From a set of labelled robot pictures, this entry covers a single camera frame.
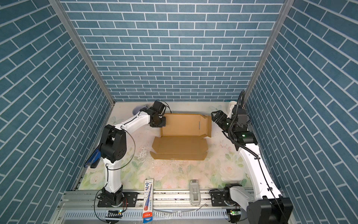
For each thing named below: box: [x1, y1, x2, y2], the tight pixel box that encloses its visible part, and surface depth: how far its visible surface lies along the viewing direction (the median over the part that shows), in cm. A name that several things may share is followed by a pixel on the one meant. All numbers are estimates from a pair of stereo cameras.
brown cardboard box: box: [149, 112, 212, 161], surface depth 98 cm
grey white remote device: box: [189, 179, 201, 206], surface depth 75 cm
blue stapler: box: [83, 148, 102, 169], surface depth 88 cm
